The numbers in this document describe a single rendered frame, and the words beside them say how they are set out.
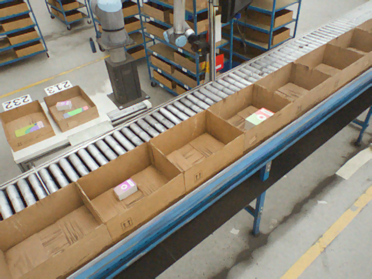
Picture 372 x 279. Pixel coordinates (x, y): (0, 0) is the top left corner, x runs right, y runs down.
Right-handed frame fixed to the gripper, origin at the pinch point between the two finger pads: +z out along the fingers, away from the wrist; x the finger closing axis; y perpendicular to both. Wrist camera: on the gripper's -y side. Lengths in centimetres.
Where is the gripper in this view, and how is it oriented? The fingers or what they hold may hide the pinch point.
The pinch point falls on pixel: (206, 53)
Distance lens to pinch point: 249.2
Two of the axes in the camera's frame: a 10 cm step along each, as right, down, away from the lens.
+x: -7.8, 4.6, -4.3
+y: -2.5, 4.0, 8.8
